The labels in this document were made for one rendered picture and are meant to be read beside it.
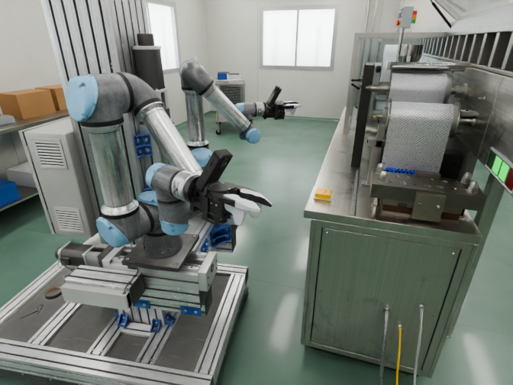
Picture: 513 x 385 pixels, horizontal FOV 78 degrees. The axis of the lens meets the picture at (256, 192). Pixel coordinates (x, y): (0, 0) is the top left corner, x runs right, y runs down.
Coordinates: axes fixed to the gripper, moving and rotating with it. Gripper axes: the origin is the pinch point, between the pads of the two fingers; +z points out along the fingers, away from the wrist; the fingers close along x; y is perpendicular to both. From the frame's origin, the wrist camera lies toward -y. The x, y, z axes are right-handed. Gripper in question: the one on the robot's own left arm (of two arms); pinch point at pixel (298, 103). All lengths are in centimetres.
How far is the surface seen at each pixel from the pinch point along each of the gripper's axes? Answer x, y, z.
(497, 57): 60, -34, 54
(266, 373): 81, 114, -36
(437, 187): 79, 10, 28
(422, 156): 62, 5, 33
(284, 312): 45, 119, -13
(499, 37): 59, -41, 53
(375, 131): 43.9, 0.0, 20.9
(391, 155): 56, 7, 23
